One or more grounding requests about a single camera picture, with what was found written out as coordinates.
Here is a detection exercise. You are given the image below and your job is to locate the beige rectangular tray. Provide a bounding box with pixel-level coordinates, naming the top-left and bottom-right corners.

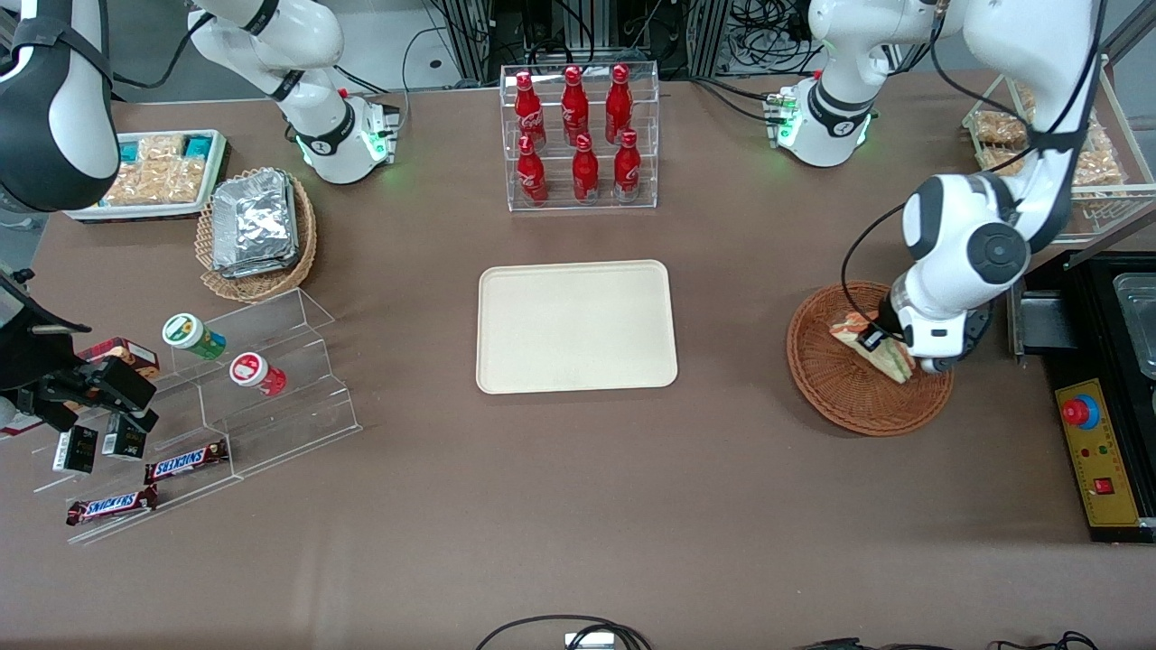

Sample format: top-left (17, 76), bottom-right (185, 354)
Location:
top-left (476, 260), bottom-right (678, 395)

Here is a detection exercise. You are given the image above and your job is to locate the aluminium frame with cables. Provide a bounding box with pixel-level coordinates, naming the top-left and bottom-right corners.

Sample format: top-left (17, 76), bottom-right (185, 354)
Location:
top-left (432, 0), bottom-right (818, 84)

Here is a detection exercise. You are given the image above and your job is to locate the black looped floor cable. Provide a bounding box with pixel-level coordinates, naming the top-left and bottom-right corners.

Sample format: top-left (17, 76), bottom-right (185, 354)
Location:
top-left (476, 616), bottom-right (653, 650)

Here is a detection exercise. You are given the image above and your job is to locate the steel pan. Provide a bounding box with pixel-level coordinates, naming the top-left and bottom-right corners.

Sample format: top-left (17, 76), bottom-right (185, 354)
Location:
top-left (1113, 271), bottom-right (1156, 380)

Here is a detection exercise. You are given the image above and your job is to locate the black machine base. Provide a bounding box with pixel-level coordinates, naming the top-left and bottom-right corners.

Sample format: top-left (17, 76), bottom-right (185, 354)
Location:
top-left (1007, 250), bottom-right (1156, 543)

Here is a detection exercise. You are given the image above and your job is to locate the white snack tray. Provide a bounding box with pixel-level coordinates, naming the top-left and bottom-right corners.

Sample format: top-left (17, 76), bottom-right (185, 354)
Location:
top-left (63, 129), bottom-right (231, 223)

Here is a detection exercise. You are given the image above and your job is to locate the light wicker basket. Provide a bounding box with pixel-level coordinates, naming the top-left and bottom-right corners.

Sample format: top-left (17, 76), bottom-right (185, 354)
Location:
top-left (195, 167), bottom-right (319, 303)

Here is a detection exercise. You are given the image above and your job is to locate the black base power cable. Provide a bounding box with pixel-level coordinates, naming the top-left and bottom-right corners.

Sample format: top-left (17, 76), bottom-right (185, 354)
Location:
top-left (691, 76), bottom-right (779, 124)

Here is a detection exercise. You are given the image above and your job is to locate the clear acrylic bottle rack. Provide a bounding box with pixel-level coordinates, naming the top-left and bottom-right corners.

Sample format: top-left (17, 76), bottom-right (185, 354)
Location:
top-left (500, 61), bottom-right (660, 213)

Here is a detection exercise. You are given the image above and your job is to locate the black tangled edge cable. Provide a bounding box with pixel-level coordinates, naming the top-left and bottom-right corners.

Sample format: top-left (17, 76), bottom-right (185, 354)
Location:
top-left (795, 630), bottom-right (1099, 650)

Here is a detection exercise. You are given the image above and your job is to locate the red cola bottle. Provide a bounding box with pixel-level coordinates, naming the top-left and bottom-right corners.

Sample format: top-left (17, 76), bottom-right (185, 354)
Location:
top-left (561, 65), bottom-right (590, 145)
top-left (604, 63), bottom-right (633, 144)
top-left (613, 129), bottom-right (642, 201)
top-left (572, 134), bottom-right (601, 204)
top-left (516, 135), bottom-right (549, 207)
top-left (514, 71), bottom-right (547, 150)

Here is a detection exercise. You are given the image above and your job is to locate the red brown chocolate box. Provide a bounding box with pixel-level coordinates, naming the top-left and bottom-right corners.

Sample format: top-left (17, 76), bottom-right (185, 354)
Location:
top-left (77, 337), bottom-right (162, 380)

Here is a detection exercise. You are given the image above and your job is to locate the clear acrylic stepped stand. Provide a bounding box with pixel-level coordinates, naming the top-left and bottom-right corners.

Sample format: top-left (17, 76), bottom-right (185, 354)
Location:
top-left (32, 287), bottom-right (362, 545)

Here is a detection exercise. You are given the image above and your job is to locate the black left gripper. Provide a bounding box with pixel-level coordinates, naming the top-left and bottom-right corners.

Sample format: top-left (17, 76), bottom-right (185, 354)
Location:
top-left (856, 305), bottom-right (995, 360)

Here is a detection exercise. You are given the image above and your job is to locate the green snack cup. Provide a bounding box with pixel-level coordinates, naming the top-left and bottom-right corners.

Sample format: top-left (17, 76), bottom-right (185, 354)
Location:
top-left (162, 312), bottom-right (228, 362)

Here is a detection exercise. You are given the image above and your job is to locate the yellow control panel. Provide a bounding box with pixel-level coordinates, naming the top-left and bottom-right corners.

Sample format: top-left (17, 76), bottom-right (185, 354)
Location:
top-left (1055, 377), bottom-right (1141, 527)

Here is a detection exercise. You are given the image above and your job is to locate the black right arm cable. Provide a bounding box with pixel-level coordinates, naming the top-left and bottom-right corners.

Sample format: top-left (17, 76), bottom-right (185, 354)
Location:
top-left (107, 11), bottom-right (219, 91)

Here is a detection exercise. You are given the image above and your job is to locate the round brown wicker basket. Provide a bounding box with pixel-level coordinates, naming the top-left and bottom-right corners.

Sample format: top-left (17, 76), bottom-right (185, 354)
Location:
top-left (786, 281), bottom-right (955, 438)

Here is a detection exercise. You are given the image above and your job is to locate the white wire rack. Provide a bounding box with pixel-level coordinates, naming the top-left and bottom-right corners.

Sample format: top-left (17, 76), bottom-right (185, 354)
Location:
top-left (962, 54), bottom-right (1156, 245)

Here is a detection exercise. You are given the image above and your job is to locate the clear cracker snack bag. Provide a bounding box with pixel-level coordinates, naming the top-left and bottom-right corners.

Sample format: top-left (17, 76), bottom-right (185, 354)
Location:
top-left (102, 159), bottom-right (162, 207)
top-left (135, 135), bottom-right (209, 205)

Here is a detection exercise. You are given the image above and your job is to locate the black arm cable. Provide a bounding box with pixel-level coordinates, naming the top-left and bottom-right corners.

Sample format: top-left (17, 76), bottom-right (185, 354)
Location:
top-left (841, 0), bottom-right (1105, 331)
top-left (107, 11), bottom-right (219, 91)

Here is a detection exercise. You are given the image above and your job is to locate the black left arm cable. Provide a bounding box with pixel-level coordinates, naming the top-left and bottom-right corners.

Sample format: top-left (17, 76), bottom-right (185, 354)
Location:
top-left (841, 0), bottom-right (1105, 331)

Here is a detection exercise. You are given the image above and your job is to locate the red snack cup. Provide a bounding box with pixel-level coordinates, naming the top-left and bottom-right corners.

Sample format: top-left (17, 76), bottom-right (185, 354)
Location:
top-left (228, 352), bottom-right (288, 398)

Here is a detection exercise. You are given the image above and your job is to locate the brown Snickers bar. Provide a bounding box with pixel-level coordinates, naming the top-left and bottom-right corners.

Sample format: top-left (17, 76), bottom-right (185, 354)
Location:
top-left (65, 486), bottom-right (159, 527)
top-left (144, 440), bottom-right (229, 486)

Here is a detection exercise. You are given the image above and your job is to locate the triangular sandwich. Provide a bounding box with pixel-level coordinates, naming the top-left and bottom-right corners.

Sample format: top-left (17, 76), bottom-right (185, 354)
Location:
top-left (830, 311), bottom-right (916, 385)

